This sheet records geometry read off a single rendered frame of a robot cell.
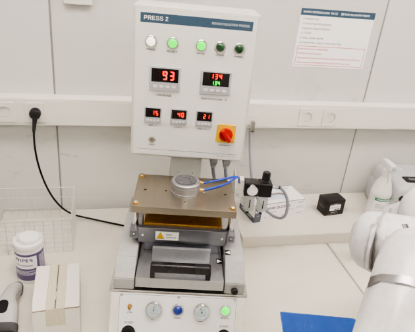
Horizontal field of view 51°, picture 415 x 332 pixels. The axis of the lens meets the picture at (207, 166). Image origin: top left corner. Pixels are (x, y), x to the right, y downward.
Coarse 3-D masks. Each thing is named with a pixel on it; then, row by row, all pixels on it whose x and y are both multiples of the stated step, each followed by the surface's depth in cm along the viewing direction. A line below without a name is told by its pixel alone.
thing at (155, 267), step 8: (152, 264) 107; (160, 264) 107; (168, 264) 108; (176, 264) 108; (184, 264) 108; (192, 264) 108; (200, 264) 109; (208, 264) 109; (152, 272) 108; (160, 272) 108; (168, 272) 108; (176, 272) 108; (184, 272) 108; (192, 272) 108; (200, 272) 108; (208, 272) 108; (208, 280) 109
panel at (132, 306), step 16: (128, 304) 109; (144, 304) 110; (176, 304) 110; (192, 304) 111; (208, 304) 111; (224, 304) 111; (128, 320) 110; (144, 320) 110; (160, 320) 110; (176, 320) 111; (192, 320) 111; (208, 320) 111; (224, 320) 111
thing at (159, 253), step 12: (144, 252) 117; (156, 252) 114; (168, 252) 114; (180, 252) 114; (192, 252) 114; (204, 252) 114; (144, 264) 113; (216, 264) 116; (144, 276) 109; (156, 276) 109; (168, 276) 110; (180, 276) 110; (192, 276) 110; (204, 276) 111; (216, 276) 111; (168, 288) 110; (180, 288) 110; (192, 288) 110; (204, 288) 110; (216, 288) 110
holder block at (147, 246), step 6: (144, 246) 118; (150, 246) 118; (174, 246) 118; (180, 246) 118; (186, 246) 118; (192, 246) 118; (198, 246) 118; (204, 246) 118; (210, 246) 119; (216, 246) 119; (210, 252) 119; (216, 252) 119
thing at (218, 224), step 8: (152, 216) 117; (160, 216) 118; (168, 216) 118; (176, 216) 118; (184, 216) 119; (192, 216) 119; (144, 224) 114; (152, 224) 115; (160, 224) 115; (168, 224) 115; (176, 224) 115; (184, 224) 115; (192, 224) 115; (200, 224) 116; (208, 224) 116; (216, 224) 116
